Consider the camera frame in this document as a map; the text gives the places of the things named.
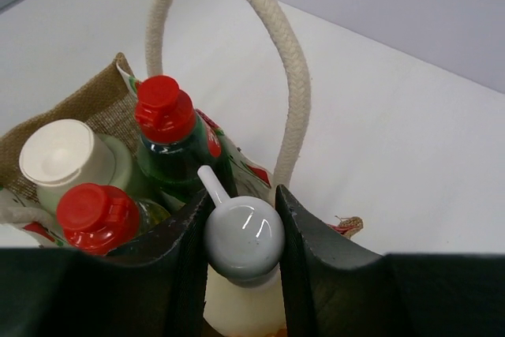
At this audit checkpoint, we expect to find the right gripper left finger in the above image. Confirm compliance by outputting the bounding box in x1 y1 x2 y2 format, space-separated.
1 191 209 336

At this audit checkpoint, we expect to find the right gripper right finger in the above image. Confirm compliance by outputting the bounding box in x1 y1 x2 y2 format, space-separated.
275 186 504 336

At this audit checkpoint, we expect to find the yellow dish soap bottle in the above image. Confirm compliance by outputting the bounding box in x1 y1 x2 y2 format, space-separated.
56 183 170 256

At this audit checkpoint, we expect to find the cream pump soap bottle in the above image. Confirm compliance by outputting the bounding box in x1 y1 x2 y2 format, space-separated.
197 166 286 336

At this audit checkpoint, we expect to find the green red-capped bottle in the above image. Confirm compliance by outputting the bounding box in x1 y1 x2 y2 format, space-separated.
134 75 238 211

